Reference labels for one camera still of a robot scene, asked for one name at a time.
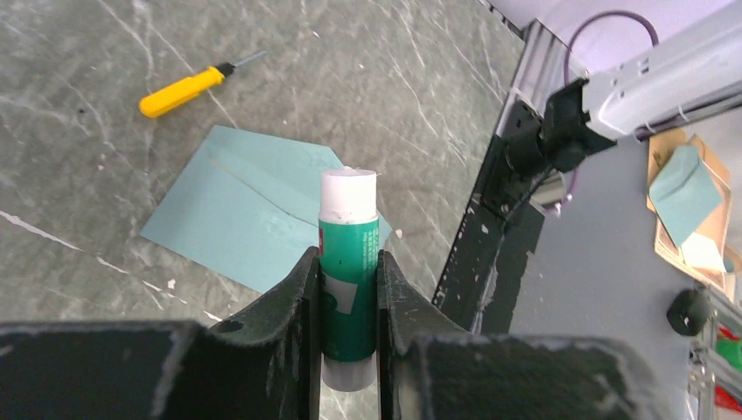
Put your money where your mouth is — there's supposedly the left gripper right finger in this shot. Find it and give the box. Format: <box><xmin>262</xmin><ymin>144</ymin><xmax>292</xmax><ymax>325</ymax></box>
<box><xmin>376</xmin><ymin>251</ymin><xmax>667</xmax><ymax>419</ymax></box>

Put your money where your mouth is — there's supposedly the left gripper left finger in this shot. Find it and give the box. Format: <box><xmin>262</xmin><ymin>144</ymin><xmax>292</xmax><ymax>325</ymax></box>
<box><xmin>1</xmin><ymin>247</ymin><xmax>320</xmax><ymax>419</ymax></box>

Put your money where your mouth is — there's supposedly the light blue envelope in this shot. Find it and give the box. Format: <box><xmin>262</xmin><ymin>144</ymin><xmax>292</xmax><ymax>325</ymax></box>
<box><xmin>140</xmin><ymin>124</ymin><xmax>394</xmax><ymax>295</ymax></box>

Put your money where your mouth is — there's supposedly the green white glue stick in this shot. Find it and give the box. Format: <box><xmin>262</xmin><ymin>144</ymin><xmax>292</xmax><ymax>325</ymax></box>
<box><xmin>318</xmin><ymin>167</ymin><xmax>380</xmax><ymax>393</ymax></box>

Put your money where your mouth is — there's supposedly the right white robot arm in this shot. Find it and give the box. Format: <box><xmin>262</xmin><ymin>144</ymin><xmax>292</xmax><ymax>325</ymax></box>
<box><xmin>504</xmin><ymin>1</ymin><xmax>741</xmax><ymax>177</ymax></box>

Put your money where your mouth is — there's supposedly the black computer mouse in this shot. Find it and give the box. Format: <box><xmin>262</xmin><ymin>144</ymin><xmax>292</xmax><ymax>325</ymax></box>
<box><xmin>666</xmin><ymin>289</ymin><xmax>712</xmax><ymax>337</ymax></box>

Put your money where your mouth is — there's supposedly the stack of spare envelopes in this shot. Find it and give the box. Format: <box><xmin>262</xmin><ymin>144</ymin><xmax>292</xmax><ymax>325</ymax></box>
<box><xmin>646</xmin><ymin>129</ymin><xmax>741</xmax><ymax>301</ymax></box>

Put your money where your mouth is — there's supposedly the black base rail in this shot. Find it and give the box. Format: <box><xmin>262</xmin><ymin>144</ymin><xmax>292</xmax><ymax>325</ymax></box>
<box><xmin>432</xmin><ymin>101</ymin><xmax>544</xmax><ymax>333</ymax></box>

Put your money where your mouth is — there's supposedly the yellow handled screwdriver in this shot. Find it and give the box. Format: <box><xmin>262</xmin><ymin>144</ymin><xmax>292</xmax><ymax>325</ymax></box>
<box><xmin>138</xmin><ymin>50</ymin><xmax>267</xmax><ymax>118</ymax></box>

